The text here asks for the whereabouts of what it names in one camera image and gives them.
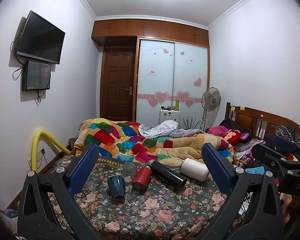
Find black thermos bottle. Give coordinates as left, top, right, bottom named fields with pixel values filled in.
left=149, top=160, right=187, bottom=191

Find white cylindrical cup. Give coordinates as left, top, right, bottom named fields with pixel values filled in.
left=180, top=158, right=209, bottom=181

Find clear glass cup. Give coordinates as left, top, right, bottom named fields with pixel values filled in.
left=122, top=161, right=136, bottom=179

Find red thermos cup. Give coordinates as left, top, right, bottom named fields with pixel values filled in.
left=132, top=166, right=152, bottom=191

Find light blue book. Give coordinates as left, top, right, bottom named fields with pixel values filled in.
left=245, top=166, right=264, bottom=175

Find wooden headboard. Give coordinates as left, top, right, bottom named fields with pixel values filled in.
left=225, top=102, right=300, bottom=143

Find pink red clothes pile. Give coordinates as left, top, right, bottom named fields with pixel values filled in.
left=206, top=118, right=252, bottom=146

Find floral bed sheet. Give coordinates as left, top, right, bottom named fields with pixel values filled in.
left=47, top=154, right=243, bottom=240

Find standing electric fan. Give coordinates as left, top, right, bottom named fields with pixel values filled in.
left=200, top=87, right=221, bottom=131

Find dark green faceted mug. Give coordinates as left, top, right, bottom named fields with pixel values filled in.
left=107, top=176, right=126, bottom=202

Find small white cabinet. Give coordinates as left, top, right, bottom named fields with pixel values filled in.
left=159, top=109, right=181, bottom=124

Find green bottle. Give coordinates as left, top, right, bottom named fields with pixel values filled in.
left=174, top=100, right=179, bottom=111

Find colourful patchwork blanket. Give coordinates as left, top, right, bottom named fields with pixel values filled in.
left=74, top=118, right=236, bottom=166

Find grey white crumpled cloth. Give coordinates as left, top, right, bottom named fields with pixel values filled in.
left=138, top=120, right=204, bottom=139

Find white heart sliding wardrobe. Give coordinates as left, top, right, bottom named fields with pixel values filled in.
left=136, top=39, right=209, bottom=129

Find dark brown wooden door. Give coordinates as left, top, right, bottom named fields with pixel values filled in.
left=100, top=47, right=136, bottom=121

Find wooden overhead cabinets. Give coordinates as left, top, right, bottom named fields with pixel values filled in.
left=91, top=18, right=209, bottom=47

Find yellow padded bed rail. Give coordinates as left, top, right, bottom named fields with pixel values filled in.
left=31, top=129, right=70, bottom=172

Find small black wall monitor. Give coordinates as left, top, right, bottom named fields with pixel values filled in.
left=21, top=60, right=51, bottom=92

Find wall mounted black television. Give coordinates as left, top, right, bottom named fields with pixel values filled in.
left=17, top=10, right=65, bottom=64

